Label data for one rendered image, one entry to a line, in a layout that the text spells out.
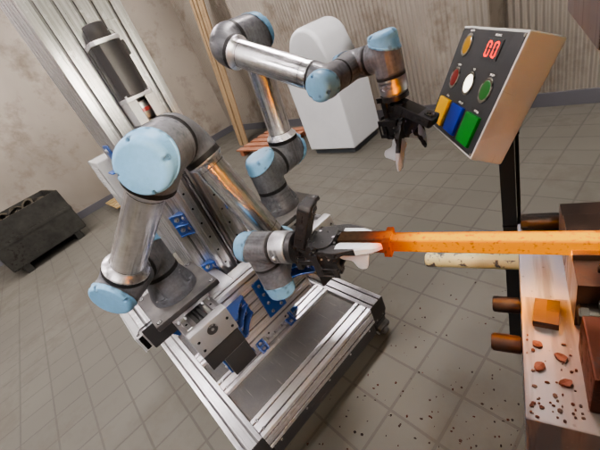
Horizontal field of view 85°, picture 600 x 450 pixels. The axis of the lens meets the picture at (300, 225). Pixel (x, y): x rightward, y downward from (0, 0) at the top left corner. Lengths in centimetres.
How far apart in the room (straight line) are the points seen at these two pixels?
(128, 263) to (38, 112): 593
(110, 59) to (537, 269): 111
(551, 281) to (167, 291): 94
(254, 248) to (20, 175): 612
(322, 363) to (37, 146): 595
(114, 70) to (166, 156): 50
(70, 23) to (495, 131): 114
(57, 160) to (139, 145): 606
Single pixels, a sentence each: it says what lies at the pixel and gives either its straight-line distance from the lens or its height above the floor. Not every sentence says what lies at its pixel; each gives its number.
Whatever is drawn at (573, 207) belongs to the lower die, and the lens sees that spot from 70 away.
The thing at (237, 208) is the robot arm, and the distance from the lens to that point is 85.
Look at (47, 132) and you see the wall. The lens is 672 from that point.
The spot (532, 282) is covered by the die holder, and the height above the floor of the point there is 91.
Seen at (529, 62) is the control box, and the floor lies 114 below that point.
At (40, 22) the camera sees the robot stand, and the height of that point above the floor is 162.
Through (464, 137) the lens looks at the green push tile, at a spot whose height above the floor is 100.
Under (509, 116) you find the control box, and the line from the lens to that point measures 92.
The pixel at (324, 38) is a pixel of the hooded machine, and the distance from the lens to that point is 367.
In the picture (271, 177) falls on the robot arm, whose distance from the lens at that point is 120.
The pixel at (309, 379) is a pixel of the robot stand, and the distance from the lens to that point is 145.
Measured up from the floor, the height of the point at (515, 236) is 101.
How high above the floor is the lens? 138
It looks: 29 degrees down
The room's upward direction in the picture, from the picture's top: 24 degrees counter-clockwise
